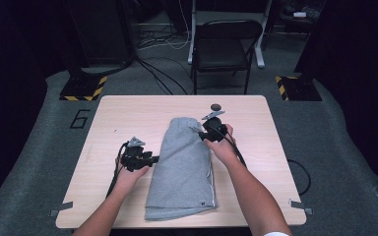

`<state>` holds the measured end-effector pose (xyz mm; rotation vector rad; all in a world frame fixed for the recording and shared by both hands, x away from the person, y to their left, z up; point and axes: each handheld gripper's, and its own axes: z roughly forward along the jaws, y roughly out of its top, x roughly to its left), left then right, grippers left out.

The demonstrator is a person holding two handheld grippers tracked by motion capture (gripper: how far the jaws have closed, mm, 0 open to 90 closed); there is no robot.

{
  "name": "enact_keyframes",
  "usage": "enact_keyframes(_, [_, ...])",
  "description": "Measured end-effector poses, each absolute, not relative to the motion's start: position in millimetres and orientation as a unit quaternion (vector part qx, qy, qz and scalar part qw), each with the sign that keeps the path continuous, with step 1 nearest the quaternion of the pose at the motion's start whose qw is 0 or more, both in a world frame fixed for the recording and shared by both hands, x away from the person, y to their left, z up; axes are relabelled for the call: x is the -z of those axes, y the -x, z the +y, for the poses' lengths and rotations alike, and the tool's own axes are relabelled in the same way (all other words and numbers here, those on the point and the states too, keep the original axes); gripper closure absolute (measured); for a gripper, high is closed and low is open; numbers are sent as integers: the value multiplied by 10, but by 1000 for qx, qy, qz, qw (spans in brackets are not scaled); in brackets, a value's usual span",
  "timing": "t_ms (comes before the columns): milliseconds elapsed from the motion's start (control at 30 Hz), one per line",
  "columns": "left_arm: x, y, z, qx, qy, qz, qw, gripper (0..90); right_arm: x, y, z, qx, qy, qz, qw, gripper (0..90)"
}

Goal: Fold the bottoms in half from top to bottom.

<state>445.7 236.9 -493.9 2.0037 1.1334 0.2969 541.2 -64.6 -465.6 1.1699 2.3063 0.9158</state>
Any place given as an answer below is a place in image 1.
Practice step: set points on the person's dark clothing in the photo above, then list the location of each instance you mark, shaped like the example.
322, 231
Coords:
177, 232

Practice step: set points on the grey metal table bracket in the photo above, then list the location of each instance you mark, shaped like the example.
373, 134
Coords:
300, 206
61, 207

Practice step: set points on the person's left hand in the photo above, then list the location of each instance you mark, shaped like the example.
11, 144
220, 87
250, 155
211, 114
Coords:
128, 178

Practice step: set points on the black table grommet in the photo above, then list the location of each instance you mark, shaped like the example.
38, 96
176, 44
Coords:
216, 106

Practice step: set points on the black folding chair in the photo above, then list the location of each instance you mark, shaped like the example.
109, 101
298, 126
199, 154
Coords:
224, 49

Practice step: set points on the grey shorts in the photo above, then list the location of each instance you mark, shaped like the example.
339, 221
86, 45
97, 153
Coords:
180, 170

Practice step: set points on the black yellow striped base plate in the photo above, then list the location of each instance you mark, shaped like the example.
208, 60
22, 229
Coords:
300, 89
83, 88

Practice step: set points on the black equipment stand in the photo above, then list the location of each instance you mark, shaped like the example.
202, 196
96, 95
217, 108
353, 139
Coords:
101, 32

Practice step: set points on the small white device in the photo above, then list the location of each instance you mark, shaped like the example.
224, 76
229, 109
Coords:
299, 14

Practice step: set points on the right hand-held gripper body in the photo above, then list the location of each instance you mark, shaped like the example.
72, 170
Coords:
215, 126

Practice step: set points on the white desk frame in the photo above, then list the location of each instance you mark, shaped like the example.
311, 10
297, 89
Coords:
259, 49

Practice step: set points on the person's right hand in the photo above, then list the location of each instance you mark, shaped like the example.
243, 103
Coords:
224, 149

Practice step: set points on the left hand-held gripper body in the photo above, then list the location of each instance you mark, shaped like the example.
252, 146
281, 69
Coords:
134, 157

